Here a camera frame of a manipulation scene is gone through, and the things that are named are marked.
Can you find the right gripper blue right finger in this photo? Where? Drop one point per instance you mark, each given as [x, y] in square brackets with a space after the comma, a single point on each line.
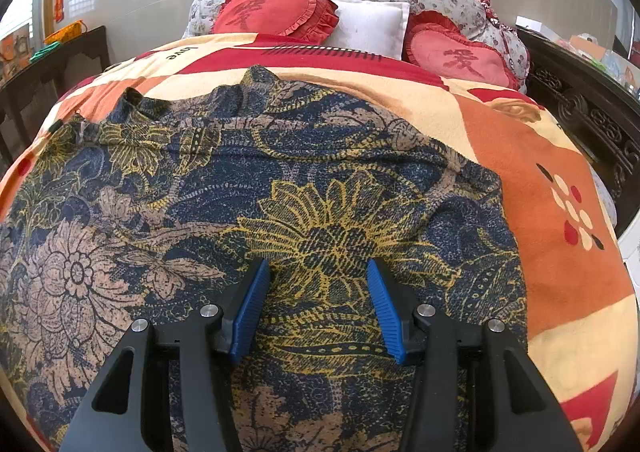
[511, 407]

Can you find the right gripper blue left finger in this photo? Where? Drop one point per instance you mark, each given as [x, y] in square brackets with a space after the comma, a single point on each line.
[127, 407]

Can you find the navy floral patterned garment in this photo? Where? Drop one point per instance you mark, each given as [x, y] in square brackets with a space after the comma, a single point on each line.
[155, 210]

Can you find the orange red cream blanket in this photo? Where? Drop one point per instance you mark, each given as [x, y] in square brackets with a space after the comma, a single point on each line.
[582, 316]

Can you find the dark carved wooden cabinet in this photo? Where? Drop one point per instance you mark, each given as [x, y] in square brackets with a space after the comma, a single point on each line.
[596, 112]

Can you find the dark wooden side table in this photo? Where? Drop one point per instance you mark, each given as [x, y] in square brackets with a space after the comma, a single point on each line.
[17, 93]

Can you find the right red heart cushion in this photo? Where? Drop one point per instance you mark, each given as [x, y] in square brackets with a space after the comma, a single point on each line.
[434, 43]

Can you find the red heart cushion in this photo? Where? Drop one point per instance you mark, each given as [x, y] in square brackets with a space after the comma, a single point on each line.
[309, 21]
[434, 43]

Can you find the yellow bag on table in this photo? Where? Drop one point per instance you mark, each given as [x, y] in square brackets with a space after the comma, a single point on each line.
[66, 34]

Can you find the white square pillow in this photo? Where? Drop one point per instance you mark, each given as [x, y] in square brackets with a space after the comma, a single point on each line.
[374, 27]

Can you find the left red heart cushion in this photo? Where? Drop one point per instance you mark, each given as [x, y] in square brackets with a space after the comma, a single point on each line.
[309, 21]

